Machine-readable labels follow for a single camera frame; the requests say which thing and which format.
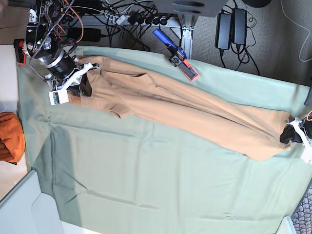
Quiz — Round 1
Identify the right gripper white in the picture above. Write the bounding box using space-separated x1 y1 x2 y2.
43 62 100 97

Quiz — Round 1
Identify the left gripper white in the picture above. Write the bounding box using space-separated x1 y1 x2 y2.
280 117 312 151

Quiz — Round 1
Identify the tan orange T-shirt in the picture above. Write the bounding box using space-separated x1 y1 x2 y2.
68 56 290 161

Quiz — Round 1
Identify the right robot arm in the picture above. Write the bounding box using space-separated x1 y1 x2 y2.
24 0 98 97

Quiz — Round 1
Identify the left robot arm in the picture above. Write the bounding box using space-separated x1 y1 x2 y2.
280 111 312 147

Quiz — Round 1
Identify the black power adapter left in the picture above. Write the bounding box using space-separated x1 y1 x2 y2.
67 27 102 42

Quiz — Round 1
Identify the blue clamp on left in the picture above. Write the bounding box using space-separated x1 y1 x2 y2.
13 39 26 65

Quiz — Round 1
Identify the blue clamp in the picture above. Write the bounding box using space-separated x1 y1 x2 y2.
153 28 198 81
13 39 26 65

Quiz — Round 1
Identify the light green table cloth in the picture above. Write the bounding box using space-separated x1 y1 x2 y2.
17 62 312 234

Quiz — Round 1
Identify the power strip with plugs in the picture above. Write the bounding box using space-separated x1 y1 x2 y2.
100 13 179 27

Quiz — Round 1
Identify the dark orange folded garment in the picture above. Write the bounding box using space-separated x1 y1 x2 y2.
0 112 26 164

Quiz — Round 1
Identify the blue clamp at centre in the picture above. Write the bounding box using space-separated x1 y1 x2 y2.
153 28 198 81

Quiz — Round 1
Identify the black power brick pair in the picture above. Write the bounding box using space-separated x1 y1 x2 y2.
215 8 247 50

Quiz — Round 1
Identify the grey plastic bin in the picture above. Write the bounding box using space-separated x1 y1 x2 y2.
0 170 64 234

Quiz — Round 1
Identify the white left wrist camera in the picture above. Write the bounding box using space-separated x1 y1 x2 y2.
300 147 312 164

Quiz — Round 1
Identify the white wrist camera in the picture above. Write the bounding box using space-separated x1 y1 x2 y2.
49 89 69 106
300 147 312 164

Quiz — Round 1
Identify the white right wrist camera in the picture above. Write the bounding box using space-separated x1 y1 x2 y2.
49 89 69 106

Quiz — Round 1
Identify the white cable on carpet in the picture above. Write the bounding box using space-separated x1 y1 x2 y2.
280 0 312 62

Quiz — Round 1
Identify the aluminium frame post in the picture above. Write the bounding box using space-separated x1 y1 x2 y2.
171 14 198 59

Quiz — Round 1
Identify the grey camera mount plate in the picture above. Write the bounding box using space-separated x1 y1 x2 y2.
153 0 228 18

